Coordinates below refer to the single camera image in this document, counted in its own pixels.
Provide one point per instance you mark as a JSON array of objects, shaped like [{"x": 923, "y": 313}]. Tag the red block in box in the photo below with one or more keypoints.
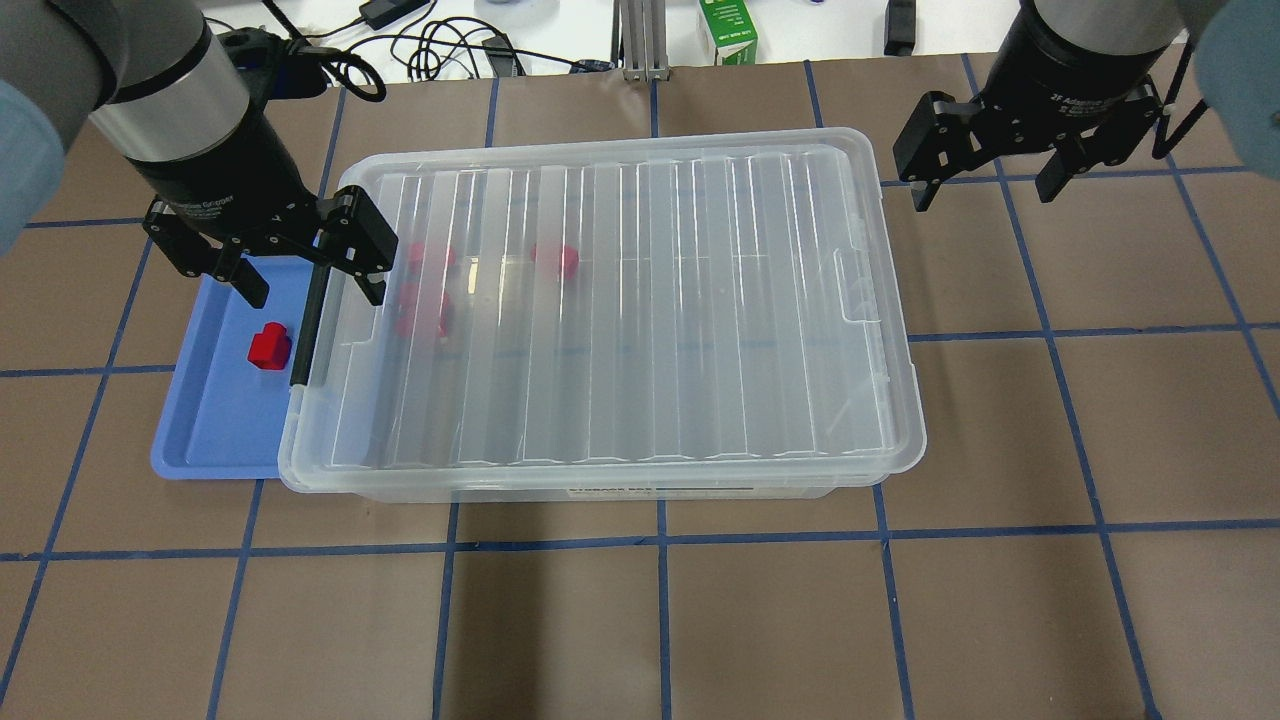
[
  {"x": 423, "y": 258},
  {"x": 555, "y": 260},
  {"x": 419, "y": 305}
]

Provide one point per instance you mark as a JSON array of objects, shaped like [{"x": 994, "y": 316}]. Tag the black power adapter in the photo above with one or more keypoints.
[{"x": 379, "y": 14}]

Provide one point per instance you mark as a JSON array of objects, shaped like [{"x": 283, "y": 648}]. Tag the clear plastic storage box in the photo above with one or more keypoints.
[{"x": 600, "y": 480}]

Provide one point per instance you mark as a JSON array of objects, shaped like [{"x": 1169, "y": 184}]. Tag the clear plastic box lid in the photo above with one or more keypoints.
[{"x": 600, "y": 310}]

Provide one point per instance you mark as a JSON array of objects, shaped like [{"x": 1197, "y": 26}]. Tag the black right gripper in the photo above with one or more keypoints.
[{"x": 1075, "y": 58}]

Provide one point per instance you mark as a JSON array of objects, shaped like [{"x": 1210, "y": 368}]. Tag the green white carton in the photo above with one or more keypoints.
[{"x": 729, "y": 33}]

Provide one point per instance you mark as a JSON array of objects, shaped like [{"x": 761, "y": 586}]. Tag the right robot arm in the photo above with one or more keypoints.
[{"x": 1085, "y": 81}]

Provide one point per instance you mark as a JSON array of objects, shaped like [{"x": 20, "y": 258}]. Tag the red block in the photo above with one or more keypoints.
[
  {"x": 423, "y": 258},
  {"x": 270, "y": 348},
  {"x": 555, "y": 260},
  {"x": 419, "y": 305}
]

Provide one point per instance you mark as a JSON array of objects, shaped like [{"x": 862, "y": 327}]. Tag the blue plastic tray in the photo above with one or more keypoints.
[{"x": 223, "y": 417}]

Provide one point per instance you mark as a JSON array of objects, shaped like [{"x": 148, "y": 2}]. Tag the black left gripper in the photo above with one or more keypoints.
[{"x": 222, "y": 168}]

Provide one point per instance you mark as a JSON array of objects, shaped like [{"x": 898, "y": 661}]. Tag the aluminium frame post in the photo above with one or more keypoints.
[{"x": 639, "y": 40}]

